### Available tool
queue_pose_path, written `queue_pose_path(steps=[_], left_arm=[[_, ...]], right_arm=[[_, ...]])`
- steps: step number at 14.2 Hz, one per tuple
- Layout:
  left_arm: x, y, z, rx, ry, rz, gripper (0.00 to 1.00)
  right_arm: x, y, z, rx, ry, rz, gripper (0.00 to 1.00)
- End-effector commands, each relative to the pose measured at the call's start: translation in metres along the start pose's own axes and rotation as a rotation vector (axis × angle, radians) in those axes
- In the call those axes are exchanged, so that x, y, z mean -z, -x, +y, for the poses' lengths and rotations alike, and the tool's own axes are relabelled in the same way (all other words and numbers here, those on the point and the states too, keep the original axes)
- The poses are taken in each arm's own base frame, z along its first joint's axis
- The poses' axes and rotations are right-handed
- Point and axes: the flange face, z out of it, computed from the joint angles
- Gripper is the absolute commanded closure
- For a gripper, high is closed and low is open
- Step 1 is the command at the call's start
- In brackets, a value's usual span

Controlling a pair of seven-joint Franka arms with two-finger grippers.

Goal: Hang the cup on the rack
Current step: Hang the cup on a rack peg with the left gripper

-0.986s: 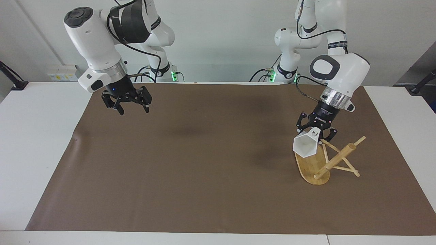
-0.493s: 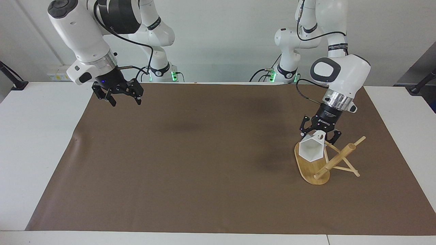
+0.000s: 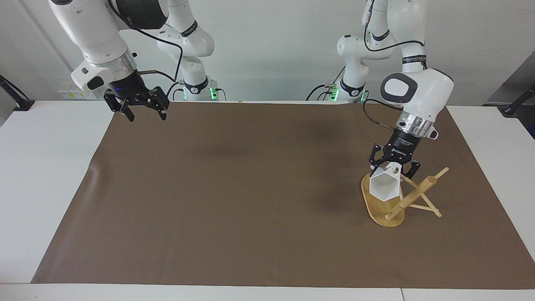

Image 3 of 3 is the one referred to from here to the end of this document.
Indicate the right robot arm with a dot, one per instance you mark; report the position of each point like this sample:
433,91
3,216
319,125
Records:
96,37

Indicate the black stand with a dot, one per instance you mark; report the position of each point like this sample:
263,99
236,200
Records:
23,102
512,108

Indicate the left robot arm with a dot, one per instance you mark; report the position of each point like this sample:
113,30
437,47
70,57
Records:
430,90

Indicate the white power strip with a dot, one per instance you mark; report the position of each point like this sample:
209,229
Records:
77,94

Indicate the wooden cup rack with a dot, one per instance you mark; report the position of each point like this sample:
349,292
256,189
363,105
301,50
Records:
384,217

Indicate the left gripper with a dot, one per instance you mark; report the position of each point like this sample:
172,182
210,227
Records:
402,146

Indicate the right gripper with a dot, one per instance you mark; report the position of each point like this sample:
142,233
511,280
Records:
127,87

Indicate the white faceted cup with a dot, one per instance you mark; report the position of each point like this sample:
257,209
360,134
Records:
382,186

